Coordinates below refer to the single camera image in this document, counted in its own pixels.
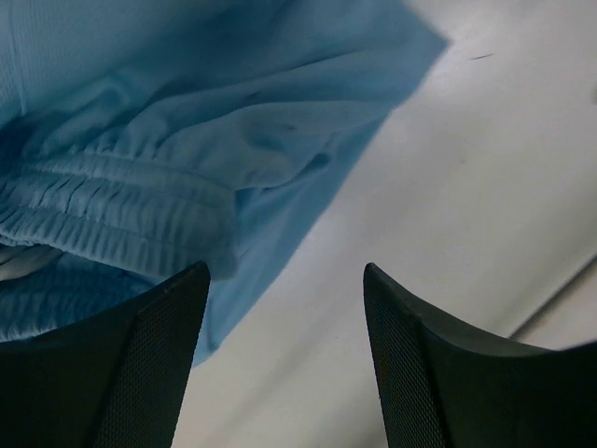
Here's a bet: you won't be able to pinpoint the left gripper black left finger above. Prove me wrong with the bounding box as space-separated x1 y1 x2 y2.
1 262 210 447

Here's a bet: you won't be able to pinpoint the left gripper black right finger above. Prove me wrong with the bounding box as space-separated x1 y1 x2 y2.
363 264 596 448

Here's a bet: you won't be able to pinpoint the light blue mesh shorts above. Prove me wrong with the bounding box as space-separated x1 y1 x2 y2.
1 1 447 362

